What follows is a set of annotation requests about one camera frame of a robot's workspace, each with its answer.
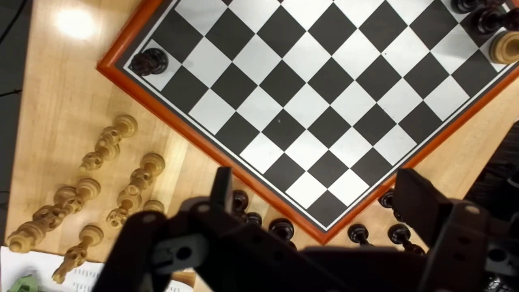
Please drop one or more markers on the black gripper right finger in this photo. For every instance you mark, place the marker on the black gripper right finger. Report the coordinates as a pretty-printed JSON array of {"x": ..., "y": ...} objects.
[{"x": 416, "y": 200}]

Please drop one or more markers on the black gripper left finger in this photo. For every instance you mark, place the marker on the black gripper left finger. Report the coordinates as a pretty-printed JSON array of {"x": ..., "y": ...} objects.
[{"x": 221, "y": 189}]

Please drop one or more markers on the black chess rook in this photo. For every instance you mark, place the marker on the black chess rook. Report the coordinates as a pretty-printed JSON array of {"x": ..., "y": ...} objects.
[{"x": 148, "y": 61}]

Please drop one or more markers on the light wooden chess piece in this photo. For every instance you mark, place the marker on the light wooden chess piece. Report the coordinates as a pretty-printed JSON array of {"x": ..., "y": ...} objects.
[
  {"x": 33, "y": 231},
  {"x": 124, "y": 126},
  {"x": 82, "y": 247},
  {"x": 95, "y": 158},
  {"x": 507, "y": 48},
  {"x": 152, "y": 163},
  {"x": 153, "y": 205},
  {"x": 82, "y": 190},
  {"x": 121, "y": 212}
]

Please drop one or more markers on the white printed paper sheet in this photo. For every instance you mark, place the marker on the white printed paper sheet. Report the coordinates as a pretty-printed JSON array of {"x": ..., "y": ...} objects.
[{"x": 17, "y": 259}]

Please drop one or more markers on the chessboard with orange frame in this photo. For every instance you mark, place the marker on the chessboard with orange frame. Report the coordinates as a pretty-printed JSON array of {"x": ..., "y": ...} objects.
[{"x": 302, "y": 108}]

